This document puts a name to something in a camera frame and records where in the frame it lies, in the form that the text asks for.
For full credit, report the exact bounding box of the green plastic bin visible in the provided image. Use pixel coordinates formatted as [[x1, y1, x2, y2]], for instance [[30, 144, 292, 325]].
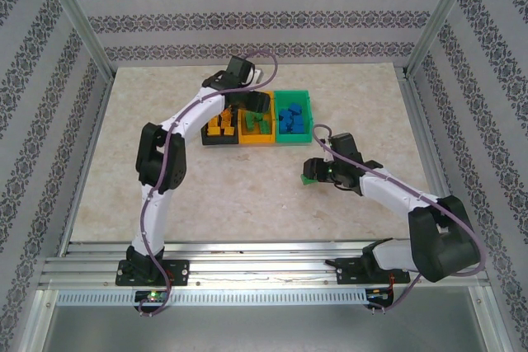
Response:
[[273, 89, 314, 145]]

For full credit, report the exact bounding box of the yellow plastic bin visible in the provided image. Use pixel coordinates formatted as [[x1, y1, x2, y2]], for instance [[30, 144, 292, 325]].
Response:
[[238, 90, 276, 147]]

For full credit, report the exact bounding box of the black plastic bin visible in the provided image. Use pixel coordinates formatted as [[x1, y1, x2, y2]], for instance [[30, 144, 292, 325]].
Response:
[[200, 96, 241, 147]]

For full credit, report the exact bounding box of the small electronics board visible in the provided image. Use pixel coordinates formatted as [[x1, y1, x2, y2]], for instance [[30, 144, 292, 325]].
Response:
[[365, 288, 393, 302], [134, 290, 171, 303]]

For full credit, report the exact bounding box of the grey metal sheet panel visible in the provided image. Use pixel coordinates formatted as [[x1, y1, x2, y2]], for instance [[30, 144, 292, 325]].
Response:
[[40, 304, 490, 352]]

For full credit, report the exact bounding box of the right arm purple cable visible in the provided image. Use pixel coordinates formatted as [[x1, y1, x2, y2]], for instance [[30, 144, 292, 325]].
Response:
[[312, 124, 488, 316]]

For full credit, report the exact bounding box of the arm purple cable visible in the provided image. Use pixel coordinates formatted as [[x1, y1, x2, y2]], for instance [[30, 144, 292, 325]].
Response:
[[312, 124, 488, 316], [138, 49, 278, 318]]

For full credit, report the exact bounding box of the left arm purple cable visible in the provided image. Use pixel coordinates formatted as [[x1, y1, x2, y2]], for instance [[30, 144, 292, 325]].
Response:
[[138, 49, 278, 318]]

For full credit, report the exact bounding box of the aluminium side rail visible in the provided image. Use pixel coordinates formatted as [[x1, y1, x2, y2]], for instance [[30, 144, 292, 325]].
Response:
[[59, 75, 116, 254], [402, 75, 467, 252]]

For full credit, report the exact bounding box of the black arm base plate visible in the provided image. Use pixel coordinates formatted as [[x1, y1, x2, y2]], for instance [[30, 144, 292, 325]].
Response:
[[115, 259, 190, 287], [334, 256, 412, 286]]

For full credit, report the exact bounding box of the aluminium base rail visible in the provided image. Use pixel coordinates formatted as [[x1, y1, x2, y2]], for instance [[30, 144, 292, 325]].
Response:
[[39, 240, 490, 291]]

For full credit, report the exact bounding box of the slotted grey cable duct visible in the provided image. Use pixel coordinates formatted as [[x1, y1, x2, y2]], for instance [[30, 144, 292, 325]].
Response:
[[55, 289, 368, 307]]

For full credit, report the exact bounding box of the aluminium frame post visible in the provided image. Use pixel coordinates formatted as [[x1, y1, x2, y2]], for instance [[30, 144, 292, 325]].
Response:
[[402, 0, 486, 79], [35, 0, 116, 81]]

